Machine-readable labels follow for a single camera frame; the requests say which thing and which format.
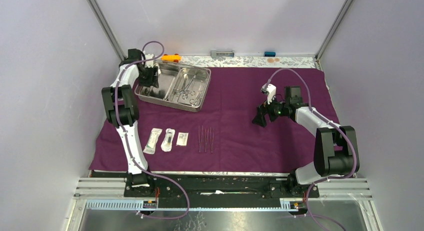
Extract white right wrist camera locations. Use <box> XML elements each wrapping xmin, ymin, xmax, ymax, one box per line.
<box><xmin>261</xmin><ymin>83</ymin><xmax>277</xmax><ymax>105</ymax></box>

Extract orange toy car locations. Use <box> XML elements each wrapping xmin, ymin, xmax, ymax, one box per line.
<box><xmin>161</xmin><ymin>54</ymin><xmax>182</xmax><ymax>63</ymax></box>

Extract slotted grey cable duct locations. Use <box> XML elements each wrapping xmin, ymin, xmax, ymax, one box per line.
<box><xmin>85</xmin><ymin>198</ymin><xmax>300</xmax><ymax>213</ymax></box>

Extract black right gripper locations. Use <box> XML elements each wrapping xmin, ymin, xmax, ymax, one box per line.
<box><xmin>252</xmin><ymin>92</ymin><xmax>290</xmax><ymax>128</ymax></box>

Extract steel surgical forceps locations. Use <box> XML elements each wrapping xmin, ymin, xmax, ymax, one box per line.
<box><xmin>172</xmin><ymin>74</ymin><xmax>197</xmax><ymax>98</ymax></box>

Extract blue plastic block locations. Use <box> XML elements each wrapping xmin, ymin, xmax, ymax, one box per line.
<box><xmin>263</xmin><ymin>51</ymin><xmax>276</xmax><ymax>57</ymax></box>

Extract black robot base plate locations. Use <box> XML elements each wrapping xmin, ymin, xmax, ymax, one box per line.
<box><xmin>123</xmin><ymin>173</ymin><xmax>320</xmax><ymax>210</ymax></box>

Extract steel tweezers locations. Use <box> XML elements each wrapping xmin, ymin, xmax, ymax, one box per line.
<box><xmin>198</xmin><ymin>126</ymin><xmax>203</xmax><ymax>152</ymax></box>
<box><xmin>210</xmin><ymin>127</ymin><xmax>215</xmax><ymax>153</ymax></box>

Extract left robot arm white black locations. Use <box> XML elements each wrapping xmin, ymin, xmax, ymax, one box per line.
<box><xmin>101</xmin><ymin>48</ymin><xmax>159</xmax><ymax>197</ymax></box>

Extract long white sterile packet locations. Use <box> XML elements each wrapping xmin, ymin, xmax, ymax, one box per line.
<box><xmin>143</xmin><ymin>128</ymin><xmax>163</xmax><ymax>155</ymax></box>

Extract steel scalpel handle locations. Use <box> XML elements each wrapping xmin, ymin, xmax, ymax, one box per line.
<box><xmin>204</xmin><ymin>128</ymin><xmax>210</xmax><ymax>153</ymax></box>

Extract perforated steel instrument tray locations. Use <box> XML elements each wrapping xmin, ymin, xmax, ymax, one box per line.
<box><xmin>134</xmin><ymin>62</ymin><xmax>212</xmax><ymax>113</ymax></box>

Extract small white sterile packet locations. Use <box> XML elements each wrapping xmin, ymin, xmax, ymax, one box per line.
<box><xmin>176</xmin><ymin>132</ymin><xmax>189</xmax><ymax>147</ymax></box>

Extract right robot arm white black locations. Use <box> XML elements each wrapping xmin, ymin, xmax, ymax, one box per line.
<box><xmin>252</xmin><ymin>84</ymin><xmax>359</xmax><ymax>197</ymax></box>

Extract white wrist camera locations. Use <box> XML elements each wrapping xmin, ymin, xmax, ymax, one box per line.
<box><xmin>144</xmin><ymin>53</ymin><xmax>156</xmax><ymax>68</ymax></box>
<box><xmin>261</xmin><ymin>83</ymin><xmax>277</xmax><ymax>105</ymax></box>

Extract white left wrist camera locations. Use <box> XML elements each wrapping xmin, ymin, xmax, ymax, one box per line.
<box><xmin>144</xmin><ymin>53</ymin><xmax>156</xmax><ymax>68</ymax></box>

